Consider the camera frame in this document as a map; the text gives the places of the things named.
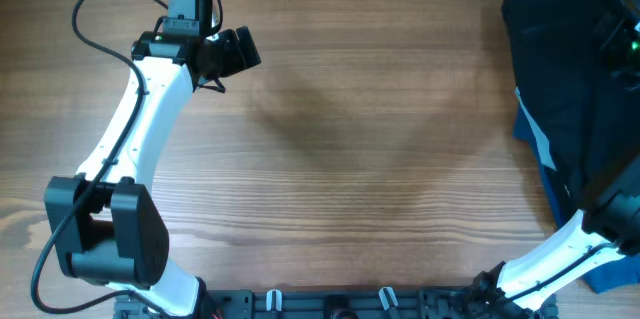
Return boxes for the black shorts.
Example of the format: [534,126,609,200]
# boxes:
[501,0,639,209]

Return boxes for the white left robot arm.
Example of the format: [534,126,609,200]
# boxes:
[31,27,261,318]

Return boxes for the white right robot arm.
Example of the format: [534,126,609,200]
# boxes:
[466,9,639,318]

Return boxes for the blue garment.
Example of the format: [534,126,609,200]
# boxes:
[513,88,639,294]

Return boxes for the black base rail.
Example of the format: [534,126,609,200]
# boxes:
[113,286,559,319]

